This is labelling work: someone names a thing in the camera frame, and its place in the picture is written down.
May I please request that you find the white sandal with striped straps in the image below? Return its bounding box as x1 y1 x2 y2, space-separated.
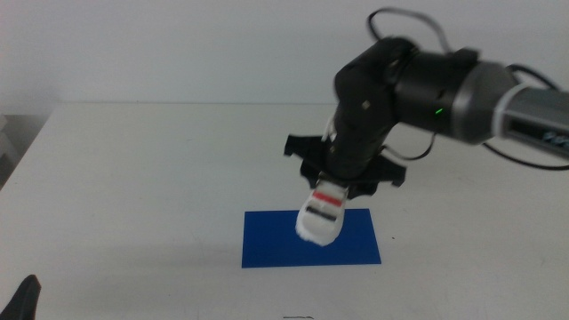
294 179 350 247

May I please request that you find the blue rectangular mat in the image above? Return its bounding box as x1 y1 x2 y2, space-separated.
241 208 382 269

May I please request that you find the black looped cable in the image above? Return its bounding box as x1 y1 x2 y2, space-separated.
365 6 451 55
381 132 439 162

